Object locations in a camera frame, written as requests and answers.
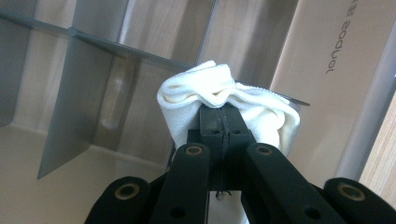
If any white cloth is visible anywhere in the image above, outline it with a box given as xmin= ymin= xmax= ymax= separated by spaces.
xmin=156 ymin=60 xmax=301 ymax=224

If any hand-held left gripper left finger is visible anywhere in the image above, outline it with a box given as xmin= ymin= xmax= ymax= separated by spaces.
xmin=187 ymin=104 xmax=226 ymax=191

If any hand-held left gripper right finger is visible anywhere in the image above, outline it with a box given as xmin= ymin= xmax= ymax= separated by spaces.
xmin=221 ymin=104 xmax=258 ymax=191

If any translucent divided storage box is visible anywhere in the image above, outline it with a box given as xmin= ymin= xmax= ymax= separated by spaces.
xmin=0 ymin=0 xmax=396 ymax=224

